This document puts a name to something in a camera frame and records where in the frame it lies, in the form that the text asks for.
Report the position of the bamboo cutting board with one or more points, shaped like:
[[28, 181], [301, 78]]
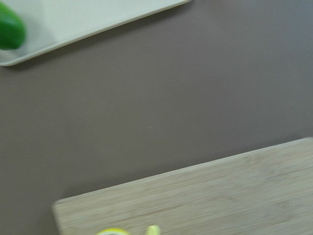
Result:
[[263, 192]]

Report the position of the lemon slice near handle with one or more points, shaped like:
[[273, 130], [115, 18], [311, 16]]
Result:
[[113, 231]]

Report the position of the yellow plastic knife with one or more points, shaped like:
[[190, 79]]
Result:
[[153, 230]]

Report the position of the green lime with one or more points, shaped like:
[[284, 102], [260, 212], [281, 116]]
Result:
[[12, 29]]

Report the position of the cream rabbit tray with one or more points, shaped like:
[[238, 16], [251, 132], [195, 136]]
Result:
[[51, 24]]

